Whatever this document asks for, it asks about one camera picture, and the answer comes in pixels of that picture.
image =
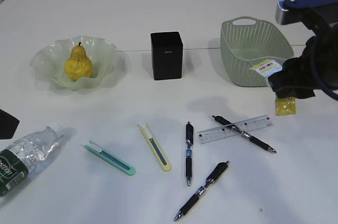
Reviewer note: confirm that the yellow utility knife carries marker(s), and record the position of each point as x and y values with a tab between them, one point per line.
155	147

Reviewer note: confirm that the black square pen holder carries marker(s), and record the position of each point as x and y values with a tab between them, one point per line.
167	55

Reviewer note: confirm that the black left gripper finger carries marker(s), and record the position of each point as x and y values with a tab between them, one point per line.
8	125

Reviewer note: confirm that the yellow plastic packaging waste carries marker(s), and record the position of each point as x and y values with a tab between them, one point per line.
283	106

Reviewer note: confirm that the black gel pen middle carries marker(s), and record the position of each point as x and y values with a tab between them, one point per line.
188	153

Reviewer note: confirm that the yellow pear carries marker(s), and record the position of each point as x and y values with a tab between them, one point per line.
78	65

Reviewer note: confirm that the teal utility knife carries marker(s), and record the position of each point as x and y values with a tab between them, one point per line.
109	158

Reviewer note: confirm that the green woven plastic basket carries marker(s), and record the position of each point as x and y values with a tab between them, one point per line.
247	41

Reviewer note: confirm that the clear plastic ruler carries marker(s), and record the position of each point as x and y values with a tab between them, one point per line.
222	132

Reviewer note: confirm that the frosted green wavy glass plate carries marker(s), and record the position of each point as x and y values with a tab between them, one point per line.
48	63

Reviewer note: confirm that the blue silver wrist camera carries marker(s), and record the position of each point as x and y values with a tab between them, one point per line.
303	7

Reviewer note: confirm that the black gel pen front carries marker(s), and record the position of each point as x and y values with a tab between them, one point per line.
210	180

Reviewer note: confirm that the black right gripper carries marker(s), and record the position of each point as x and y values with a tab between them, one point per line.
294	80

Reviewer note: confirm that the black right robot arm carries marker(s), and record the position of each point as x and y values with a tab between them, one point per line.
316	68

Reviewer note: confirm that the black gel pen on ruler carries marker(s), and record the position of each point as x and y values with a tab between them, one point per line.
244	134

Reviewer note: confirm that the clear water bottle green label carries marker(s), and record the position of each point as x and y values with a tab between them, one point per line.
27	154

